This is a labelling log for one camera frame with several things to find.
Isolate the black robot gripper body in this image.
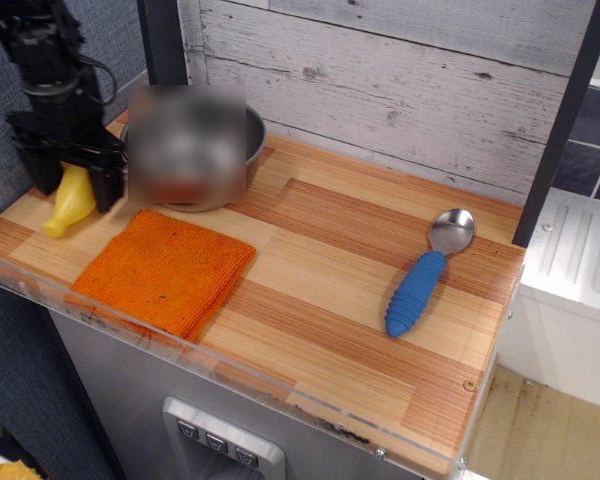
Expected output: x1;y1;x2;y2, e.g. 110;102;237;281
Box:
6;84;123;171

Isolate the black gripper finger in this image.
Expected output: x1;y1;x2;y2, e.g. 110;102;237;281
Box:
18;147;63;196
89;165;124;213

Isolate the yellow toy banana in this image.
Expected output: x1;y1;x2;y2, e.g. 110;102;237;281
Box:
42;163;97;238

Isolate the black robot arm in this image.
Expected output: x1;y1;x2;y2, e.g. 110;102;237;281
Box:
0;1;124;213

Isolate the orange folded cloth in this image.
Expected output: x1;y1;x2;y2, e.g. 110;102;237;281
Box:
71;210;256;342

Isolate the clear acrylic table edge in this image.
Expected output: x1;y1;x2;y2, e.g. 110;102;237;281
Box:
0;260;468;479

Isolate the stainless steel bowl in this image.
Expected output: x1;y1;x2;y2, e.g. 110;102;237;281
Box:
122;85;267;212

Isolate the silver toy fridge cabinet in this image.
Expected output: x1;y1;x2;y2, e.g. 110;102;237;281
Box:
51;312;415;479

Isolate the grey dispenser button panel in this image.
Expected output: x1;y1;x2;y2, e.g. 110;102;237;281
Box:
162;396;287;479

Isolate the yellow object bottom corner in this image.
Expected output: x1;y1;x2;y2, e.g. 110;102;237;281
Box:
0;461;42;480

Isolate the white ribbed toy sink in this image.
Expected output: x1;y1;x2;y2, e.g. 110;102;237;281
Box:
497;189;600;406

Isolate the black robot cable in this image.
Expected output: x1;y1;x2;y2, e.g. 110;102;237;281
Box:
74;54;119;106

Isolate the black left frame post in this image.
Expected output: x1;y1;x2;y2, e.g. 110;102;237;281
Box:
136;0;188;85

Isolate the black frame post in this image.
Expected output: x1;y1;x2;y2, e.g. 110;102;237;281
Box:
136;0;188;85
512;0;600;248

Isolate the blue handled metal spoon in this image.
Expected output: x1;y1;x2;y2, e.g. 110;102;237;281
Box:
385;209;475;338

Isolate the black right frame post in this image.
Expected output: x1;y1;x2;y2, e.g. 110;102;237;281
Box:
512;0;600;248

